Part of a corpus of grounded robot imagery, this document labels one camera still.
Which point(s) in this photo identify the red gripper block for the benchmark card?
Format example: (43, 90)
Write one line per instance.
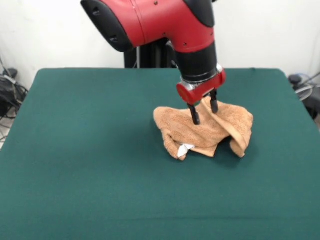
(200, 92)

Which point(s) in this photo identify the tan terry towel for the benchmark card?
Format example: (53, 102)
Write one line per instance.
(180, 130)

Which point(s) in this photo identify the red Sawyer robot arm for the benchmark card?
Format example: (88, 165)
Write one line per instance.
(155, 22)

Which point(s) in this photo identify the black equipment stand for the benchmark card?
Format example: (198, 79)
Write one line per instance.
(314, 105)

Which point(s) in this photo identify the dark green table cloth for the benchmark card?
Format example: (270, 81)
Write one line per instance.
(100, 175)

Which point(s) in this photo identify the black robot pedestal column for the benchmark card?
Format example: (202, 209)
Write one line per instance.
(150, 57)

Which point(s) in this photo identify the grey pedestal leg foot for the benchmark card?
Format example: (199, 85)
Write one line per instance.
(295, 79)
(10, 73)

